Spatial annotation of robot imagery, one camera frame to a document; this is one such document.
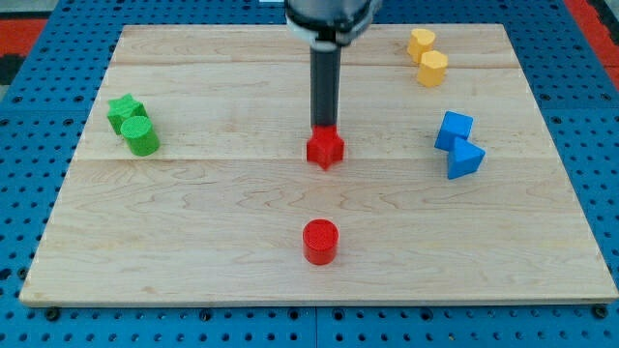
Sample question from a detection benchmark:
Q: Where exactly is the light wooden board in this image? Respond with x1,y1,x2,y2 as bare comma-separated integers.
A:
20,24,618,307

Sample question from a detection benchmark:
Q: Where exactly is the red cylinder block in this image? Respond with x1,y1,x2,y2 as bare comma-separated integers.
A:
302,218,339,266

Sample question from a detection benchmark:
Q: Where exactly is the green cylinder block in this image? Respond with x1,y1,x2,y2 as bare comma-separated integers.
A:
120,116,160,157

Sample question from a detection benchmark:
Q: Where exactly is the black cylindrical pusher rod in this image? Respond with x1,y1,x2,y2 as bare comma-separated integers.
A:
309,47,340,127

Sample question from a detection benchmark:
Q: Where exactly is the yellow heart block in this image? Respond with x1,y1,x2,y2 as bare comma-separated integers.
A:
406,28,436,64

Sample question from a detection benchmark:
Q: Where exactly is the green star block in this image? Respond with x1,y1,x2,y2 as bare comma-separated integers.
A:
106,94,148,135

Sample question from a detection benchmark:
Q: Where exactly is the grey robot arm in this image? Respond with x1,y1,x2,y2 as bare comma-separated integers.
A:
284,0,382,127

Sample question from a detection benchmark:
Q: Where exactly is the blue cube block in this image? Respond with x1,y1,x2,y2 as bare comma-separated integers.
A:
434,110,474,152

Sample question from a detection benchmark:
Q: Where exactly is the yellow hexagon block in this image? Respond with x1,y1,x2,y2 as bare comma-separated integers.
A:
417,50,449,87

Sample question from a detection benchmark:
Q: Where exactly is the blue triangle block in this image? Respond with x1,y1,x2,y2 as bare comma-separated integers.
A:
447,137,486,180

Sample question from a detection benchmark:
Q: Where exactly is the red star block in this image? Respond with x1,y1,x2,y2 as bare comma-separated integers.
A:
306,125,345,170

